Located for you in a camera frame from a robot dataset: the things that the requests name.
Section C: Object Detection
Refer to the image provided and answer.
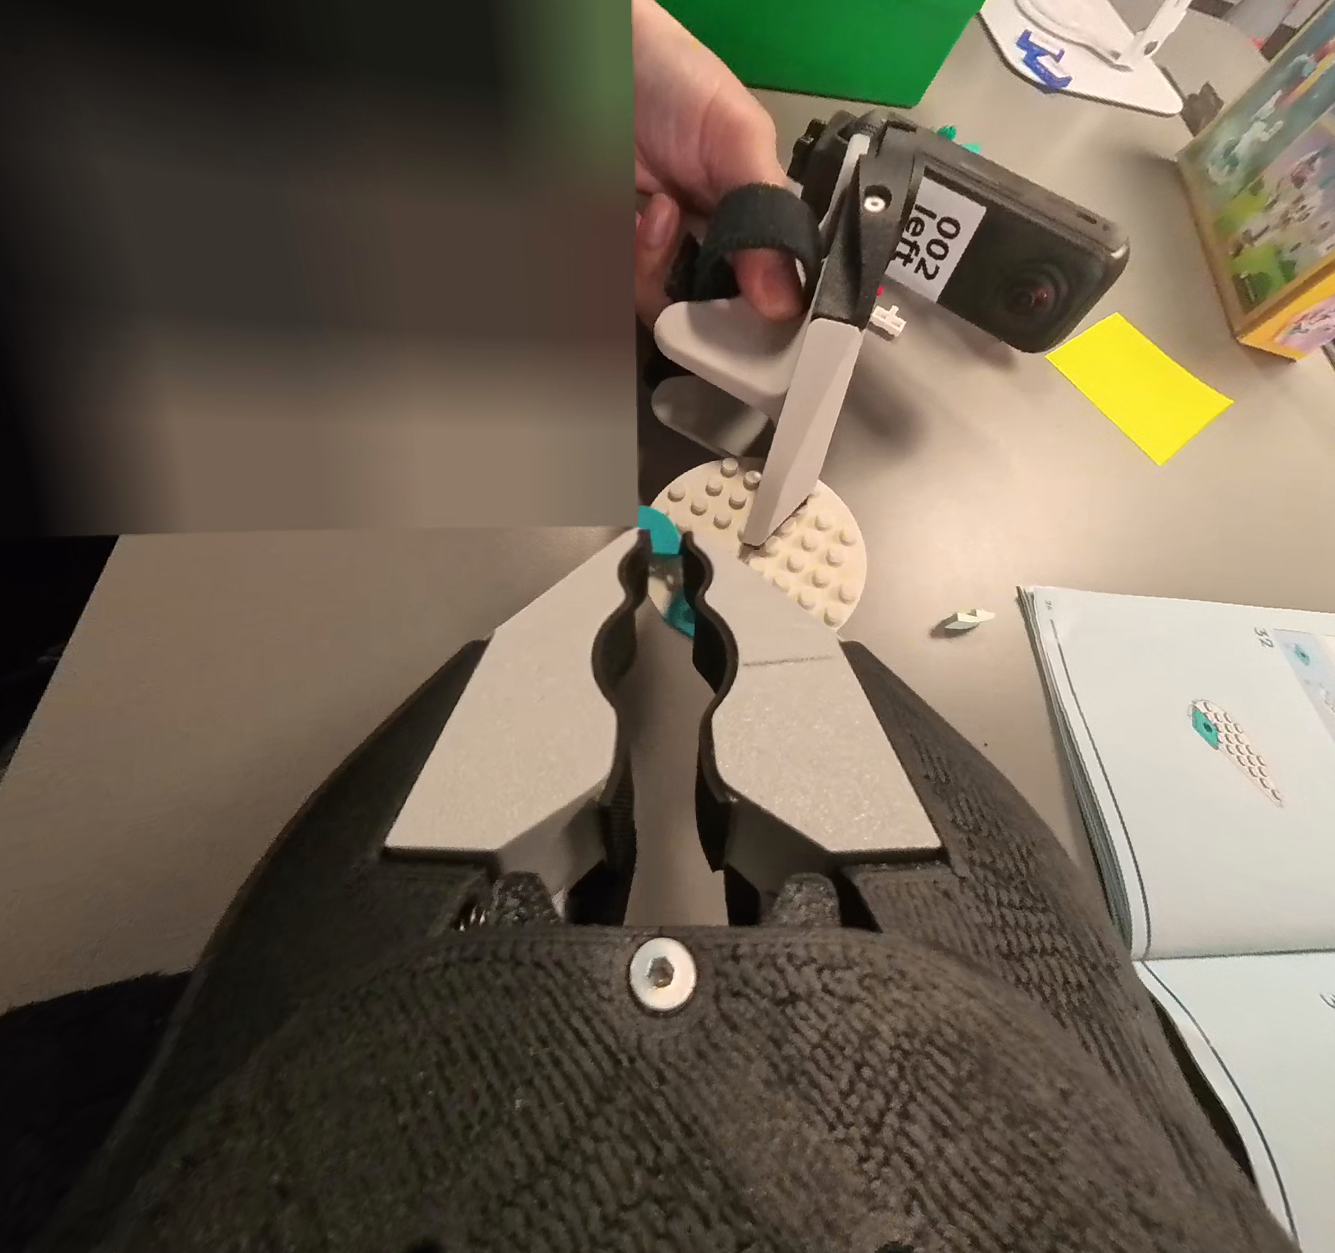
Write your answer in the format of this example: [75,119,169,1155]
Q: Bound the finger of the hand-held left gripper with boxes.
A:
[741,317,867,548]

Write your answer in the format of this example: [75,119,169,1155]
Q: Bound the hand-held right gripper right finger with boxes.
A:
[676,543,942,882]

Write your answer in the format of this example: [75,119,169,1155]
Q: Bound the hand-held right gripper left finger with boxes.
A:
[381,532,646,926]

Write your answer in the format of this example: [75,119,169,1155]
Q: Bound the round tan lego plate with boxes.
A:
[648,456,870,639]

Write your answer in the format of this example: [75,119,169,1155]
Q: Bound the green plastic bin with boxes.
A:
[630,0,1039,110]

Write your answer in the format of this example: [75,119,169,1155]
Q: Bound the teal square lego tile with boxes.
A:
[635,505,698,642]

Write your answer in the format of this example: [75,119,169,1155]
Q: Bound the open lego instruction booklet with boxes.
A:
[1017,586,1335,1245]

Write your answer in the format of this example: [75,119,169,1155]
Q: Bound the colourful lego set box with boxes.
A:
[1176,0,1335,363]

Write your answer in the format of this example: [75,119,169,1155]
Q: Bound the person's left hand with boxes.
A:
[634,0,813,333]

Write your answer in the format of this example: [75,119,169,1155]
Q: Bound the white stand with poles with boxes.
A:
[978,0,1247,118]

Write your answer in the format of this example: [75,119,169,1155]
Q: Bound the yellow sticky note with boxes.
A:
[1044,313,1235,467]

